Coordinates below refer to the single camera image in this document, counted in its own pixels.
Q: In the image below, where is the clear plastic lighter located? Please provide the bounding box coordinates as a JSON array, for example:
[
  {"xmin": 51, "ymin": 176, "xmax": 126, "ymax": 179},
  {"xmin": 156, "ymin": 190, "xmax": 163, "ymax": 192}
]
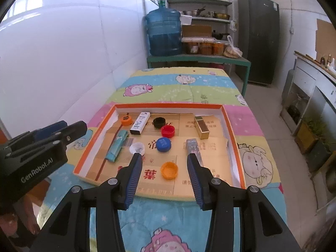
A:
[{"xmin": 186, "ymin": 138, "xmax": 204, "ymax": 166}]

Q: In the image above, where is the dark grey refrigerator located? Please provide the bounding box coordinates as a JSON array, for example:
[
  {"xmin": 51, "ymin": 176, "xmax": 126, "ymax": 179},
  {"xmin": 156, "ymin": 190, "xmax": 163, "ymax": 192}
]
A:
[{"xmin": 238, "ymin": 0, "xmax": 280, "ymax": 86}]

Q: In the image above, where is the black wok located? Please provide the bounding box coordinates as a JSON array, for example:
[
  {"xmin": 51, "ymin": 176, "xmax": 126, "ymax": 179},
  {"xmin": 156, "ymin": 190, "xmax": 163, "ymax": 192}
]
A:
[{"xmin": 211, "ymin": 30, "xmax": 230, "ymax": 40}]

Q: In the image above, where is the white cartoon print lighter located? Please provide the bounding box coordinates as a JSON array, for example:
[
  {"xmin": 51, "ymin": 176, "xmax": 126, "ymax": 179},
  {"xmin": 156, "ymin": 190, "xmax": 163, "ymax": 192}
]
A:
[{"xmin": 130, "ymin": 112, "xmax": 151, "ymax": 135}]

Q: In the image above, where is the white shelf rack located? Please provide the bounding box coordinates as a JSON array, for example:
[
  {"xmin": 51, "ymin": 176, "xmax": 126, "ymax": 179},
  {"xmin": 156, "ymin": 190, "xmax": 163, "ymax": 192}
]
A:
[{"xmin": 164, "ymin": 0, "xmax": 233, "ymax": 36}]

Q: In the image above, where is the orange rimmed cardboard tray box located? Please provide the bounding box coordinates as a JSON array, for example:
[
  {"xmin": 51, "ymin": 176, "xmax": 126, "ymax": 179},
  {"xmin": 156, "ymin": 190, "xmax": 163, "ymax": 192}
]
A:
[{"xmin": 73, "ymin": 104, "xmax": 247, "ymax": 202}]

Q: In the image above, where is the yellow planter with plants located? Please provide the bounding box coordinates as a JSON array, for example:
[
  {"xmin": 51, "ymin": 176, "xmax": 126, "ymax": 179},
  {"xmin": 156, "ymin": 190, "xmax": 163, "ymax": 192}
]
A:
[{"xmin": 295, "ymin": 121, "xmax": 319, "ymax": 154}]

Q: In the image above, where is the person's left hand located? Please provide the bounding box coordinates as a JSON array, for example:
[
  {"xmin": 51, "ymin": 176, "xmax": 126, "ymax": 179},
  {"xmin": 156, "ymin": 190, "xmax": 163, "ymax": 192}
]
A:
[{"xmin": 0, "ymin": 198, "xmax": 42, "ymax": 244}]

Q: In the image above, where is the plastic bag of bread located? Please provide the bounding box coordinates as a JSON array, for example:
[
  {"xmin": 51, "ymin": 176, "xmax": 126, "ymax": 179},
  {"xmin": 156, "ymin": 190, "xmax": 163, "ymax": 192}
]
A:
[{"xmin": 223, "ymin": 35, "xmax": 243, "ymax": 59}]

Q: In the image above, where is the dark planter with plants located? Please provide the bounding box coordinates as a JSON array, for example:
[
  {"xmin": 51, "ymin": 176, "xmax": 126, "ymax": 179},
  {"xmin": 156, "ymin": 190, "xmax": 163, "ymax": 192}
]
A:
[{"xmin": 307, "ymin": 139, "xmax": 331, "ymax": 172}]

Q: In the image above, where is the brown cardboard box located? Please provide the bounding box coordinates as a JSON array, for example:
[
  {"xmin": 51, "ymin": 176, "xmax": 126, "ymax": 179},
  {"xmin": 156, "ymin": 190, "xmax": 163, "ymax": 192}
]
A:
[{"xmin": 182, "ymin": 25, "xmax": 213, "ymax": 38}]

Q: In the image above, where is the cardboard sheet on wall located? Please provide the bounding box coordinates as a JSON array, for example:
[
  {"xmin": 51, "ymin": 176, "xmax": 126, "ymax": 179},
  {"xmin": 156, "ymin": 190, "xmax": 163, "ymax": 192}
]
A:
[{"xmin": 315, "ymin": 19, "xmax": 336, "ymax": 58}]

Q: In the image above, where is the green metal table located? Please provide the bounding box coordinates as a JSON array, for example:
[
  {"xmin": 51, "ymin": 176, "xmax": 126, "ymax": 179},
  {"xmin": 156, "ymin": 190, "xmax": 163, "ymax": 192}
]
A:
[{"xmin": 147, "ymin": 54, "xmax": 252, "ymax": 97}]

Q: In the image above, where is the blue bottle cap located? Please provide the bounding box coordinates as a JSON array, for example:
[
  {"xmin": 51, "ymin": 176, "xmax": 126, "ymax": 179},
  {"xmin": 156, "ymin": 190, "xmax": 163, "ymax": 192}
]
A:
[{"xmin": 156, "ymin": 137, "xmax": 172, "ymax": 153}]

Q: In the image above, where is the white kitchen counter cabinet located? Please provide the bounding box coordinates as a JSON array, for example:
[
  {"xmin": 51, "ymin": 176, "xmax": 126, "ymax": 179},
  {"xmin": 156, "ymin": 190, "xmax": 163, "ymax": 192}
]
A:
[{"xmin": 281, "ymin": 51, "xmax": 336, "ymax": 210}]

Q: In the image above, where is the blue water jug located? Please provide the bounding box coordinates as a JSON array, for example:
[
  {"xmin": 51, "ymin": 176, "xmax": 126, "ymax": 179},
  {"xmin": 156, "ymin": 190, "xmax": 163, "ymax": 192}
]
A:
[{"xmin": 145, "ymin": 0, "xmax": 182, "ymax": 56}]

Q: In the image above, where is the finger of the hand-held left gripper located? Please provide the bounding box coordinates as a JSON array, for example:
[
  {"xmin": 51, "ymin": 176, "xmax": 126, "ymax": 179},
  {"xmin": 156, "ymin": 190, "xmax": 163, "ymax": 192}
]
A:
[
  {"xmin": 5, "ymin": 121, "xmax": 88, "ymax": 160},
  {"xmin": 4, "ymin": 121, "xmax": 67, "ymax": 150}
]

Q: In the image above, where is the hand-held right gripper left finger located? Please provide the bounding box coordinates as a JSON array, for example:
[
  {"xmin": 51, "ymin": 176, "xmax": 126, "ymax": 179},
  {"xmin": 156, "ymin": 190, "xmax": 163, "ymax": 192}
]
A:
[{"xmin": 30, "ymin": 152, "xmax": 143, "ymax": 252}]

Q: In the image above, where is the orange wooden door frame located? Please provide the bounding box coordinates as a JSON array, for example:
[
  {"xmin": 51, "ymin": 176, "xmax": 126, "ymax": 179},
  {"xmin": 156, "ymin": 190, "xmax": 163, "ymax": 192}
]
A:
[{"xmin": 0, "ymin": 115, "xmax": 12, "ymax": 139}]

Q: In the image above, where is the gold lighter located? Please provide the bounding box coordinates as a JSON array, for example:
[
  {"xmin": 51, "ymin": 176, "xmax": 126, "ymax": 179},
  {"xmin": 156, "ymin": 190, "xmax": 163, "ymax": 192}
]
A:
[{"xmin": 194, "ymin": 116, "xmax": 210, "ymax": 139}]

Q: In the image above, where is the red bottle cap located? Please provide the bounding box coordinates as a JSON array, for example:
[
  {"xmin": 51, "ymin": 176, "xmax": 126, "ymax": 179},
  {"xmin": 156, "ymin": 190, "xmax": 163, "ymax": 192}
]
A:
[{"xmin": 161, "ymin": 125, "xmax": 176, "ymax": 138}]

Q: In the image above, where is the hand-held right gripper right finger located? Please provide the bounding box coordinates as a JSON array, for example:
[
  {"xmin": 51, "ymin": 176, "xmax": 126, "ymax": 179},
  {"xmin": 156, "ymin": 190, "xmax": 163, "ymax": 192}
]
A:
[{"xmin": 186, "ymin": 153, "xmax": 302, "ymax": 252}]

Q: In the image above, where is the plain orange bottle cap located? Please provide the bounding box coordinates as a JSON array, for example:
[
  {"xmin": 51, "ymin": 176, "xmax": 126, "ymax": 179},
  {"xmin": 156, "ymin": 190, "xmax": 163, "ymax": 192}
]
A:
[{"xmin": 161, "ymin": 162, "xmax": 178, "ymax": 179}]

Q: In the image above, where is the teal lighter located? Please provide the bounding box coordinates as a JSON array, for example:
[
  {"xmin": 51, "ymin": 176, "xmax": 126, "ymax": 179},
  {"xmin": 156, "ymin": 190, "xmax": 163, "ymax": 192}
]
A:
[{"xmin": 105, "ymin": 131, "xmax": 129, "ymax": 162}]

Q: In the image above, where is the white bottle cap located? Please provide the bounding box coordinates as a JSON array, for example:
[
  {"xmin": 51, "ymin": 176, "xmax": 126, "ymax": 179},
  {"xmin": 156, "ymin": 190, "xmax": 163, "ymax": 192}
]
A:
[{"xmin": 130, "ymin": 142, "xmax": 146, "ymax": 155}]

